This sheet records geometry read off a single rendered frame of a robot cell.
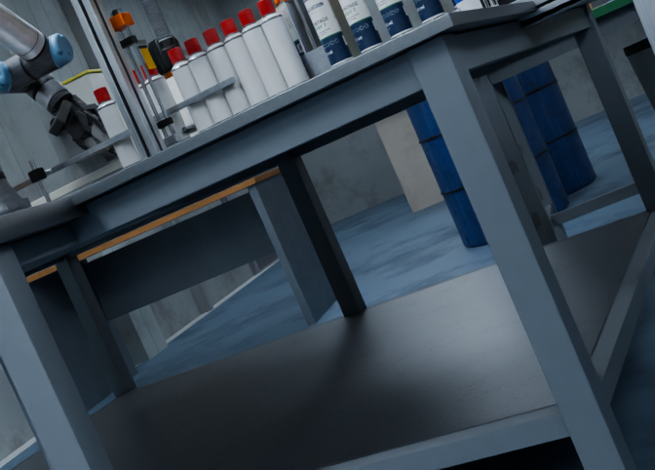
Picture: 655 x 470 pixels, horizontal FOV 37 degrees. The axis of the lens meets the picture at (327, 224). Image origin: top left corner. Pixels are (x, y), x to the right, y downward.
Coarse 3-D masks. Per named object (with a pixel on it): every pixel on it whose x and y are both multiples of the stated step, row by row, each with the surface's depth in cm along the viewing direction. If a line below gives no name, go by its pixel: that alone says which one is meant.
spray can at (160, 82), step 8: (152, 72) 232; (160, 80) 232; (160, 88) 232; (168, 88) 233; (152, 96) 232; (160, 96) 231; (168, 96) 232; (168, 104) 232; (160, 112) 232; (176, 112) 233; (176, 120) 232; (168, 128) 232; (176, 128) 232; (184, 136) 233
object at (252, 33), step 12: (240, 12) 219; (252, 24) 219; (252, 36) 218; (264, 36) 219; (252, 48) 219; (264, 48) 219; (264, 60) 219; (276, 60) 220; (264, 72) 219; (276, 72) 219; (264, 84) 221; (276, 84) 219
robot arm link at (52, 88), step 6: (48, 84) 245; (54, 84) 246; (60, 84) 247; (42, 90) 245; (48, 90) 245; (54, 90) 245; (60, 90) 246; (66, 90) 248; (36, 96) 246; (42, 96) 245; (48, 96) 244; (54, 96) 245; (42, 102) 246; (48, 102) 245; (48, 108) 247
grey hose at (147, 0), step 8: (144, 0) 217; (152, 0) 217; (144, 8) 218; (152, 8) 217; (152, 16) 217; (160, 16) 218; (152, 24) 218; (160, 24) 217; (160, 32) 217; (168, 32) 218; (160, 40) 218; (168, 40) 217; (168, 48) 220
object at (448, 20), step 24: (432, 24) 139; (456, 24) 139; (480, 24) 160; (384, 48) 142; (408, 48) 143; (336, 72) 146; (360, 72) 149; (288, 96) 150; (312, 96) 155; (240, 120) 154; (192, 144) 159; (144, 168) 163; (96, 192) 168
